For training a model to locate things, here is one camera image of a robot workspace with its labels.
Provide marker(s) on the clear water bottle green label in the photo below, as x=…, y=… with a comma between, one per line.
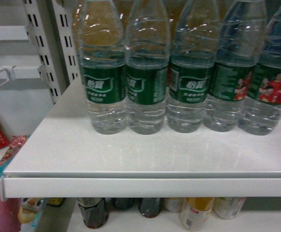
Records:
x=147, y=42
x=262, y=105
x=240, y=44
x=102, y=61
x=193, y=54

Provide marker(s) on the white metal shelf board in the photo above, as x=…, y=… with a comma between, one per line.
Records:
x=66, y=157

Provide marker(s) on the white slotted shelf upright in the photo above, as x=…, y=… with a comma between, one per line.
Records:
x=52, y=34

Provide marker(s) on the dark drink bottle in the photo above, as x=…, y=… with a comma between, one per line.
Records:
x=149, y=207
x=94, y=211

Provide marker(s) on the floral teal snack package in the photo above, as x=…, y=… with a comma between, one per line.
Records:
x=16, y=144

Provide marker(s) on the white drink bottle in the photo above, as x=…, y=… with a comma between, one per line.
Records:
x=228, y=207

